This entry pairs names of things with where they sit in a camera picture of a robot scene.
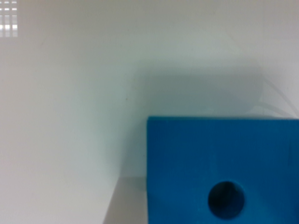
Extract blue wooden block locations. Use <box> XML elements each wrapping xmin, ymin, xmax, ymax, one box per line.
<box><xmin>147</xmin><ymin>118</ymin><xmax>299</xmax><ymax>224</ymax></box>

